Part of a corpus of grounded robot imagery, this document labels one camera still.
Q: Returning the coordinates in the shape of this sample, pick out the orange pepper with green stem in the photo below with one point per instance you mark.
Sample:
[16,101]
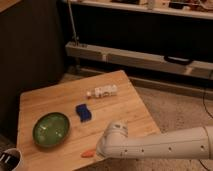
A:
[88,153]

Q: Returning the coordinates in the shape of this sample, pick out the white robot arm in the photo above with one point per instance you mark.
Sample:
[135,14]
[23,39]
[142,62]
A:
[194,143]

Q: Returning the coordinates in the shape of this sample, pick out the green ceramic bowl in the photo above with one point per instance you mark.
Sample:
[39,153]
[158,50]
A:
[51,129]

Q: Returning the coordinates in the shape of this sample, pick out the white plastic bottle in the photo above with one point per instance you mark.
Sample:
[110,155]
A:
[102,91]

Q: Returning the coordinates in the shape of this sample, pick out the thin metal pole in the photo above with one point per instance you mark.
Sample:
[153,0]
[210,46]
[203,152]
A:
[75,37]

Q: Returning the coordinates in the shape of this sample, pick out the white cup at corner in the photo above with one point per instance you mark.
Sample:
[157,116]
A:
[10,160]

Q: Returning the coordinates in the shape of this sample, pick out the upper wooden shelf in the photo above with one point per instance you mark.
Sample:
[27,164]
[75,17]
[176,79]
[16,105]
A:
[140,8]

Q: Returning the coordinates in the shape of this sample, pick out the black handle on rail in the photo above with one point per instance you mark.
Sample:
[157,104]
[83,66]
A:
[178,60]

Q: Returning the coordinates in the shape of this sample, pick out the grey metal shelf rail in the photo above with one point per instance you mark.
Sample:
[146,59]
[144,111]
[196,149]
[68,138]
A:
[140,60]

